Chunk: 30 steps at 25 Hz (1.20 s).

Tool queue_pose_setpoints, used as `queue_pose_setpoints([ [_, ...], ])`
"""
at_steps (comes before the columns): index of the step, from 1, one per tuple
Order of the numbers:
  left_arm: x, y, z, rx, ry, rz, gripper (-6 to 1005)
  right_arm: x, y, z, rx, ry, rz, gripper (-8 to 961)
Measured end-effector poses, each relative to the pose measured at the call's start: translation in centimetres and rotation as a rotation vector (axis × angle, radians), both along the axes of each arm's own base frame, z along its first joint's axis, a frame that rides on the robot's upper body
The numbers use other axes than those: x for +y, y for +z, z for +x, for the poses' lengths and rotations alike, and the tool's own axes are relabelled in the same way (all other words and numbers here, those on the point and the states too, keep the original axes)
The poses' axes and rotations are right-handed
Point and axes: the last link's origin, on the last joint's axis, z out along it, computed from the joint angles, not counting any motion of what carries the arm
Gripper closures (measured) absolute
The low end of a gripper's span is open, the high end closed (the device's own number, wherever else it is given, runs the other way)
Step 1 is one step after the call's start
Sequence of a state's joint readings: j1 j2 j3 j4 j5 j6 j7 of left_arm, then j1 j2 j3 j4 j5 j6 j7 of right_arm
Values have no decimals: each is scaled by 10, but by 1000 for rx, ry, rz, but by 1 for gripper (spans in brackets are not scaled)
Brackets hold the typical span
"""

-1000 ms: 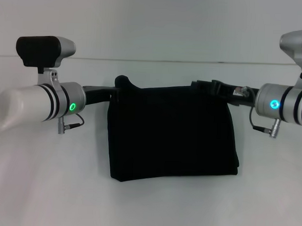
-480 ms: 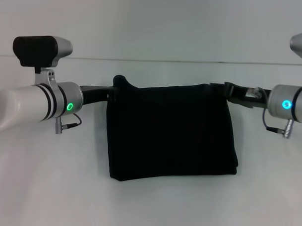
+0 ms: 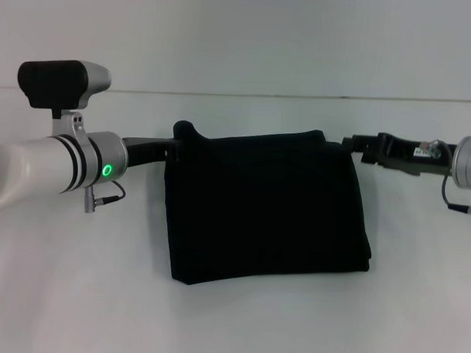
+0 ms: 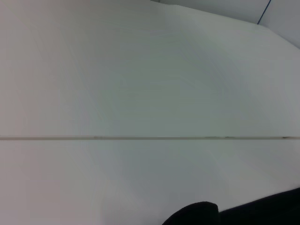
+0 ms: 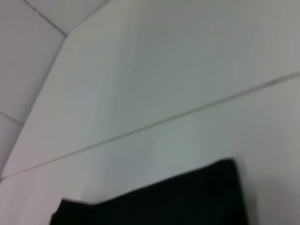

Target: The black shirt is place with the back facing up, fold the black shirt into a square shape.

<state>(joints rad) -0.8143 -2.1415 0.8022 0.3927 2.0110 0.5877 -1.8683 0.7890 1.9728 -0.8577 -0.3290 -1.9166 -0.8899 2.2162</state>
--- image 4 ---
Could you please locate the black t-shirt with FREE print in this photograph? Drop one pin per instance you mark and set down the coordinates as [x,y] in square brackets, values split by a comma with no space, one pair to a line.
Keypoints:
[246,211]

